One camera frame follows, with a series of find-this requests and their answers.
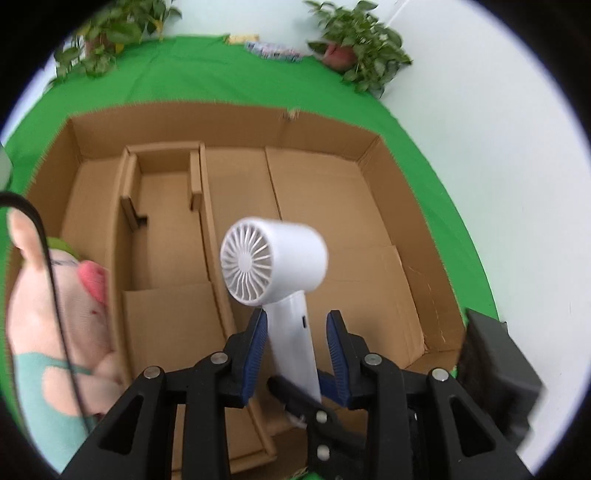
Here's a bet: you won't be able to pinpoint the thin black cable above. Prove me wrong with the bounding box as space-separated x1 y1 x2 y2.
0 193 93 428

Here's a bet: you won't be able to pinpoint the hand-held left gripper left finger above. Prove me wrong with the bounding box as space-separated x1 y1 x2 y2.
62 308 269 480

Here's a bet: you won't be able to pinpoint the white hair dryer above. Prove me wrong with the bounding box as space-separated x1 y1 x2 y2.
220 217 329 430

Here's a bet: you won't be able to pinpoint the green table cloth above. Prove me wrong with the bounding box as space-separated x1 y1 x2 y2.
0 34 502 480

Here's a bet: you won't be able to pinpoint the pink pig plush toy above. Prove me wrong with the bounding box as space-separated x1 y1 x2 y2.
7 210 125 476

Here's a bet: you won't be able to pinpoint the large shallow cardboard box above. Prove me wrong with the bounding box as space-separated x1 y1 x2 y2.
9 102 467 476

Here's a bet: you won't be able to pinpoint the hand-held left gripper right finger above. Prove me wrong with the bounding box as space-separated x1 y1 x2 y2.
325 310 532 480

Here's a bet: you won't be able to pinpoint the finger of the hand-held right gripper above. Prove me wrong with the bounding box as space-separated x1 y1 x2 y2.
318 371 347 409
268 376 371 480

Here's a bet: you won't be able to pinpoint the leafy potted plant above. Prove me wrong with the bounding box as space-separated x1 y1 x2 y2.
48 0 183 88

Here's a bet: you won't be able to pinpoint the colourful packets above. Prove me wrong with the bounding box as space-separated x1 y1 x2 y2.
245 41 303 64

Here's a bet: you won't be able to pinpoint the potted plant in red pot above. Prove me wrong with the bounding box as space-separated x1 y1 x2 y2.
305 0 413 100

